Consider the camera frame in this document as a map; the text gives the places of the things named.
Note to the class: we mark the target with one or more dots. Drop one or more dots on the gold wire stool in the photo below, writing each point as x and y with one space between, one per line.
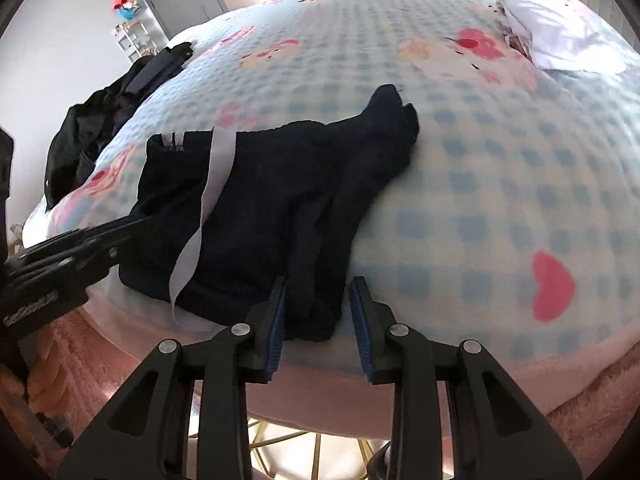
282 452

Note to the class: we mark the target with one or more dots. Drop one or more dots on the checkered cartoon bed blanket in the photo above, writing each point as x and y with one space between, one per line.
476 161

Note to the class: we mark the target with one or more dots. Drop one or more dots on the white printed pillow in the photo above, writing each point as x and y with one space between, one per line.
567 35

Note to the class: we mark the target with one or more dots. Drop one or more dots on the black clothes pile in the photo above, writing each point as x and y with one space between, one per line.
90 126

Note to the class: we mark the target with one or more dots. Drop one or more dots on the navy striped garment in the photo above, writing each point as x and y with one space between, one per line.
287 205

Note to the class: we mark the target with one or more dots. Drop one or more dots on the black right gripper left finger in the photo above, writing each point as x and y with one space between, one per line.
143 430

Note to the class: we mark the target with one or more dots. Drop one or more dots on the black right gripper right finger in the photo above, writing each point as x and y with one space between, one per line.
455 400

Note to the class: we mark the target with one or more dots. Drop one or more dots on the white shelf with toys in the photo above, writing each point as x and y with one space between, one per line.
131 35

